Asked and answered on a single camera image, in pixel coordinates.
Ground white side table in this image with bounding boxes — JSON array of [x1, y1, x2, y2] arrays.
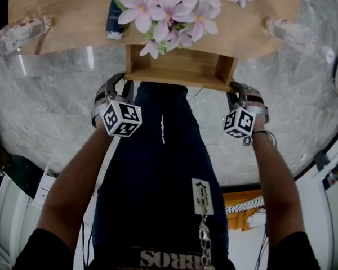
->
[[0, 164, 57, 264]]

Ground clear water bottle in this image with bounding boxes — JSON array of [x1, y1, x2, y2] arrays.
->
[[0, 15, 53, 59], [263, 15, 336, 65]]

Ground wooden coffee table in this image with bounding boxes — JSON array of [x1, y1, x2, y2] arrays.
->
[[6, 0, 301, 60]]

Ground black trash bin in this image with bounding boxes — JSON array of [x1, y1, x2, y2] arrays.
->
[[313, 150, 332, 171]]

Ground pink flowers in pot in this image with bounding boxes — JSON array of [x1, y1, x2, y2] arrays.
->
[[112, 0, 223, 60]]

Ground person's left hand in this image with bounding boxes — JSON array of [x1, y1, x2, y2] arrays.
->
[[94, 83, 111, 110]]

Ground wooden shelf box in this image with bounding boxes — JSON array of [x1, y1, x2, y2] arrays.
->
[[123, 44, 239, 94]]

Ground person's dark blue trousers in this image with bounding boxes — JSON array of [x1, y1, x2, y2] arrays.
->
[[92, 82, 229, 267]]

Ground white window bench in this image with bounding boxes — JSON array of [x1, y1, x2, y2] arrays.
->
[[294, 133, 338, 270]]

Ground silver chain with white tag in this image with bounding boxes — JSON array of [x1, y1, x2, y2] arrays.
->
[[191, 177, 216, 270]]

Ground striped black white cloth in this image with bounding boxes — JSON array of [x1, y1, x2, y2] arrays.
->
[[225, 196, 266, 215]]

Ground person's right hand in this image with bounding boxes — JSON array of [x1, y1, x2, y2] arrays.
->
[[246, 89, 269, 114]]

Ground person's right forearm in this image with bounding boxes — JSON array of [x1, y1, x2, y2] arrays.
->
[[250, 128, 305, 249]]

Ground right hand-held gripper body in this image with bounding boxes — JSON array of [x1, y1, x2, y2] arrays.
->
[[224, 105, 270, 140]]

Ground person's left forearm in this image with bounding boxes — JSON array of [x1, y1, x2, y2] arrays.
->
[[36, 124, 122, 253]]

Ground person's printed dark T-shirt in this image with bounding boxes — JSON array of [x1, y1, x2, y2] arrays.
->
[[13, 228, 321, 270]]

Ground black wrist bands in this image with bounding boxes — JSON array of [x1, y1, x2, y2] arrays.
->
[[242, 129, 277, 147]]

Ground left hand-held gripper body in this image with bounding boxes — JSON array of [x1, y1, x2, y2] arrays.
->
[[91, 93, 144, 138]]

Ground orange sofa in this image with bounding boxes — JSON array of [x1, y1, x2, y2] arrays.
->
[[221, 189, 268, 232]]

